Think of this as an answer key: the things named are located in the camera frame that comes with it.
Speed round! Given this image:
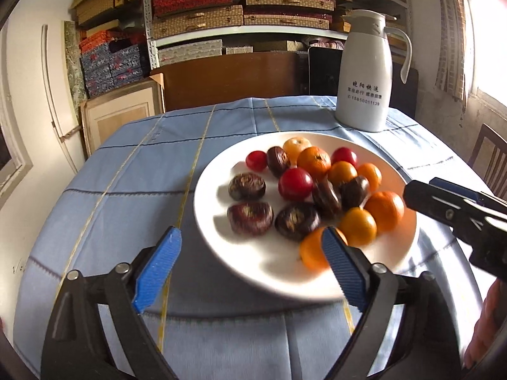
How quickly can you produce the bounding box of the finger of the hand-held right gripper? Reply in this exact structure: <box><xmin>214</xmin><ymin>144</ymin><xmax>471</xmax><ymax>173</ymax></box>
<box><xmin>429</xmin><ymin>177</ymin><xmax>507</xmax><ymax>211</ymax></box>
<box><xmin>403</xmin><ymin>180</ymin><xmax>502</xmax><ymax>246</ymax></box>

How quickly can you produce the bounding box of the bamboo blind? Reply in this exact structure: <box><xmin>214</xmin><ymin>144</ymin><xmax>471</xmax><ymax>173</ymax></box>
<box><xmin>436</xmin><ymin>0</ymin><xmax>476</xmax><ymax>101</ymax></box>

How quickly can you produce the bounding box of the white metal shelf rack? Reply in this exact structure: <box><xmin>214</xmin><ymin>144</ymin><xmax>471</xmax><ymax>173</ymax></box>
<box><xmin>140</xmin><ymin>0</ymin><xmax>413</xmax><ymax>72</ymax></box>

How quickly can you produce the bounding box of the white round plate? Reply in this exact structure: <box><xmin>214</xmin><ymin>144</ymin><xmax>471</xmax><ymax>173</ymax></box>
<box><xmin>193</xmin><ymin>132</ymin><xmax>420</xmax><ymax>303</ymax></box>

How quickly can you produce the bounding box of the white thermos jug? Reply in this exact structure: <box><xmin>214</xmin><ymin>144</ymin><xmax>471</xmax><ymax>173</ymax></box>
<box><xmin>335</xmin><ymin>9</ymin><xmax>413</xmax><ymax>133</ymax></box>

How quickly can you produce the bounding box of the shelf of patterned boxes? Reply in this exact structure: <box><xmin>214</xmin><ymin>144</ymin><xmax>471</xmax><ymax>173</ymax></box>
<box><xmin>71</xmin><ymin>0</ymin><xmax>408</xmax><ymax>54</ymax></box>

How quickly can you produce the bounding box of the orange patterned box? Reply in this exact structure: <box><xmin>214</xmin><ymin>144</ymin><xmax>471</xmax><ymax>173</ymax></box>
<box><xmin>79</xmin><ymin>32</ymin><xmax>109</xmax><ymax>53</ymax></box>

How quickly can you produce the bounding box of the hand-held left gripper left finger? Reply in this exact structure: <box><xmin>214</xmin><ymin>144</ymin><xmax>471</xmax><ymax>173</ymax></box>
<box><xmin>40</xmin><ymin>225</ymin><xmax>183</xmax><ymax>380</ymax></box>

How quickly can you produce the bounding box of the light wooden framed panel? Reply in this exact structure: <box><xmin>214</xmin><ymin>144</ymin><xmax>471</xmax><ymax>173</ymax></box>
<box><xmin>80</xmin><ymin>79</ymin><xmax>165</xmax><ymax>157</ymax></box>

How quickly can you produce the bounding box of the dark purple water chestnut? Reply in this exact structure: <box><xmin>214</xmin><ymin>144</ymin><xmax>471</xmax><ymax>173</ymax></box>
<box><xmin>340</xmin><ymin>176</ymin><xmax>371</xmax><ymax>209</ymax></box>
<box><xmin>311</xmin><ymin>178</ymin><xmax>342</xmax><ymax>219</ymax></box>
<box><xmin>266</xmin><ymin>146</ymin><xmax>292</xmax><ymax>179</ymax></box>
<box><xmin>227</xmin><ymin>201</ymin><xmax>275</xmax><ymax>236</ymax></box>
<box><xmin>228</xmin><ymin>173</ymin><xmax>267</xmax><ymax>201</ymax></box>
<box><xmin>274</xmin><ymin>202</ymin><xmax>321</xmax><ymax>242</ymax></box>

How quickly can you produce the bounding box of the red cherry tomato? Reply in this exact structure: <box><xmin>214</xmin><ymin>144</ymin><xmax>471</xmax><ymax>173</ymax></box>
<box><xmin>246</xmin><ymin>150</ymin><xmax>268</xmax><ymax>172</ymax></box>
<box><xmin>278</xmin><ymin>167</ymin><xmax>314</xmax><ymax>202</ymax></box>
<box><xmin>331</xmin><ymin>147</ymin><xmax>358</xmax><ymax>169</ymax></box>

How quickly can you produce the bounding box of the brown wooden chair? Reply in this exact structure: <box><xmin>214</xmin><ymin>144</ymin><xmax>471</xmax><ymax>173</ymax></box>
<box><xmin>467</xmin><ymin>123</ymin><xmax>507</xmax><ymax>199</ymax></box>

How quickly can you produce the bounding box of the white leaning panel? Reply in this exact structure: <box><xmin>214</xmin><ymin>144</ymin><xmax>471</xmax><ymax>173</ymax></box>
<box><xmin>42</xmin><ymin>24</ymin><xmax>86</xmax><ymax>163</ymax></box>

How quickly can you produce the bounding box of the large orange mandarin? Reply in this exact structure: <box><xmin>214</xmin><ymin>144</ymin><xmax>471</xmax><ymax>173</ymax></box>
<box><xmin>297</xmin><ymin>146</ymin><xmax>332</xmax><ymax>181</ymax></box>

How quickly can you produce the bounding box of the small orange mandarin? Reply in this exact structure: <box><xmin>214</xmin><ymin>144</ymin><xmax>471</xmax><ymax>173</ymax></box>
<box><xmin>299</xmin><ymin>226</ymin><xmax>348</xmax><ymax>272</ymax></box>
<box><xmin>338</xmin><ymin>207</ymin><xmax>378</xmax><ymax>247</ymax></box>
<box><xmin>356</xmin><ymin>162</ymin><xmax>383</xmax><ymax>193</ymax></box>
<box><xmin>363</xmin><ymin>191</ymin><xmax>405</xmax><ymax>233</ymax></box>
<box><xmin>327</xmin><ymin>161</ymin><xmax>358</xmax><ymax>187</ymax></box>

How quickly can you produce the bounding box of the blue checked tablecloth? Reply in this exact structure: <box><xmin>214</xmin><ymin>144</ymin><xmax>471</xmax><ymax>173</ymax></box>
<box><xmin>12</xmin><ymin>96</ymin><xmax>507</xmax><ymax>380</ymax></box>

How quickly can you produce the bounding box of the bright window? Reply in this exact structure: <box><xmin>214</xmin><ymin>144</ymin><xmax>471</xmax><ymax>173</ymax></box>
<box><xmin>461</xmin><ymin>0</ymin><xmax>507</xmax><ymax>107</ymax></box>

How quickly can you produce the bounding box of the window with white frame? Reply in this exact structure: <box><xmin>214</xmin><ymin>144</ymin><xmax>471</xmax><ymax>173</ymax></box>
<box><xmin>0</xmin><ymin>28</ymin><xmax>34</xmax><ymax>212</ymax></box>

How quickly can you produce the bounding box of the stack of blue patterned boxes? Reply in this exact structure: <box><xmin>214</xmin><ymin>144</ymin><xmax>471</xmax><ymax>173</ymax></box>
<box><xmin>80</xmin><ymin>43</ymin><xmax>149</xmax><ymax>98</ymax></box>

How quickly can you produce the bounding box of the pale yellow mandarin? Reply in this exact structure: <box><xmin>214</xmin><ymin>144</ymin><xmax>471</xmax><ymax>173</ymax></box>
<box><xmin>282</xmin><ymin>136</ymin><xmax>312</xmax><ymax>166</ymax></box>

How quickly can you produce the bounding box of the person's right hand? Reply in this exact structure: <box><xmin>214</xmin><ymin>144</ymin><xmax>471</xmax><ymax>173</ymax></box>
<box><xmin>463</xmin><ymin>277</ymin><xmax>507</xmax><ymax>370</ymax></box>

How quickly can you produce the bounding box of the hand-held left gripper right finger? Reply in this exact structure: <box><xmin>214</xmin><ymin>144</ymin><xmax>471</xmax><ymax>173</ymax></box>
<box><xmin>321</xmin><ymin>225</ymin><xmax>462</xmax><ymax>380</ymax></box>

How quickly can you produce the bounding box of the brown wooden board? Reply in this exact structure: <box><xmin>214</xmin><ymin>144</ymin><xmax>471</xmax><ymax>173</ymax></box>
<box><xmin>150</xmin><ymin>51</ymin><xmax>310</xmax><ymax>111</ymax></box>

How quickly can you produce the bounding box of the green marble slab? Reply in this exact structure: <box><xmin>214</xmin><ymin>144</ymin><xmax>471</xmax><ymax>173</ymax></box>
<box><xmin>63</xmin><ymin>21</ymin><xmax>88</xmax><ymax>105</ymax></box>

